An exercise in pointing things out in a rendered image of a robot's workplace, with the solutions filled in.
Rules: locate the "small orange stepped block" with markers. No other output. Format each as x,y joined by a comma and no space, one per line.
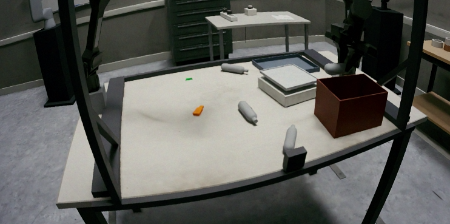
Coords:
198,111

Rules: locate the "white digital weighing scale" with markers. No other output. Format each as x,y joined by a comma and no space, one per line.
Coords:
288,84

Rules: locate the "red open box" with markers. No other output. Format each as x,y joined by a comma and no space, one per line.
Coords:
349,104

